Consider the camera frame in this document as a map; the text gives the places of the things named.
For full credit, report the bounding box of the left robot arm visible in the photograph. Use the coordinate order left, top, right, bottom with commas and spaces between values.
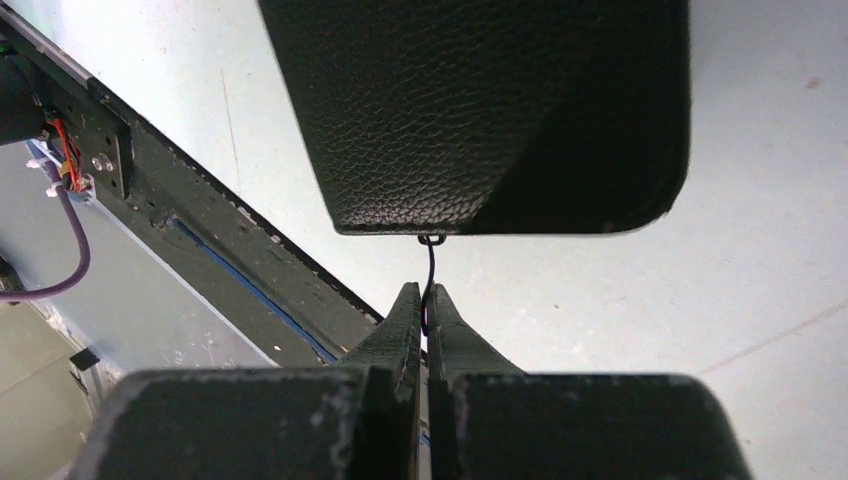
1, 38, 420, 479

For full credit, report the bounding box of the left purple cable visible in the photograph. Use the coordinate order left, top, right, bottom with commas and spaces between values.
0, 158, 92, 306

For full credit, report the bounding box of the black zipper pull cord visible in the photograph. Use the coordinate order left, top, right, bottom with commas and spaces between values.
417, 234, 448, 336

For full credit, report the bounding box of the black zip tool case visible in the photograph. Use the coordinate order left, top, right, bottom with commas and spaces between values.
259, 0, 691, 235

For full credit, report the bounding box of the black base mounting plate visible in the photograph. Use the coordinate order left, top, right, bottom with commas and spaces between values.
1, 7, 382, 365

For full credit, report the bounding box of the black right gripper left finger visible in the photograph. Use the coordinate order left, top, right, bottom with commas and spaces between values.
69, 283, 421, 479

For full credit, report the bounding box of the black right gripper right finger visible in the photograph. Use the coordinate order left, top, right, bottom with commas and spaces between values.
427, 285, 751, 479

